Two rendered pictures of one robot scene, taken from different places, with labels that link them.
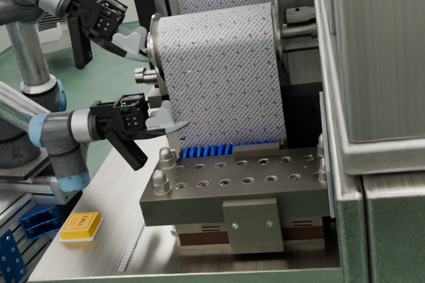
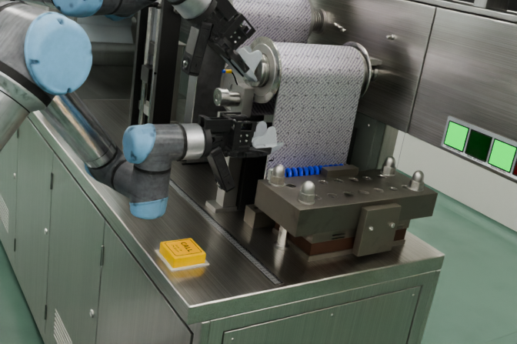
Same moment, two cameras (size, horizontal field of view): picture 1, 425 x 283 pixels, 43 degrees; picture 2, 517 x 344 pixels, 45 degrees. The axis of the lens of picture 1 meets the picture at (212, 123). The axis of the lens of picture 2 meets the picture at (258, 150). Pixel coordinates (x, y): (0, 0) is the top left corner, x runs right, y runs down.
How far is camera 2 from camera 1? 109 cm
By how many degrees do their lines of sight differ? 45
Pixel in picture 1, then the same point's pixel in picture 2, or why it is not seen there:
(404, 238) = not seen: outside the picture
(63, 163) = (162, 182)
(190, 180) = (318, 193)
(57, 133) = (171, 145)
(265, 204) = (395, 207)
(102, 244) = (224, 266)
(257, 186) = (376, 195)
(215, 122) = (301, 145)
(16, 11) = (134, 2)
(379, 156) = not seen: outside the picture
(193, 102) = (291, 124)
